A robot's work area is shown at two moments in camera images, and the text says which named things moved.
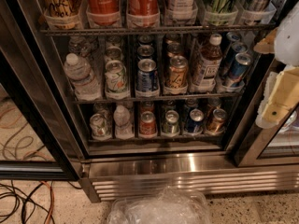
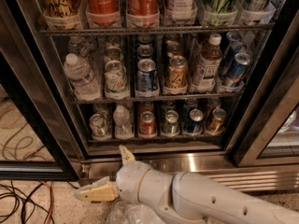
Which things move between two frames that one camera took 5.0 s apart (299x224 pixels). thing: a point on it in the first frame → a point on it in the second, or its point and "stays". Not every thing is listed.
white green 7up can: [100, 127] stays
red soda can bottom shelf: [148, 126] stays
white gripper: [289, 38] → [130, 180]
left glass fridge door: [40, 135] stays
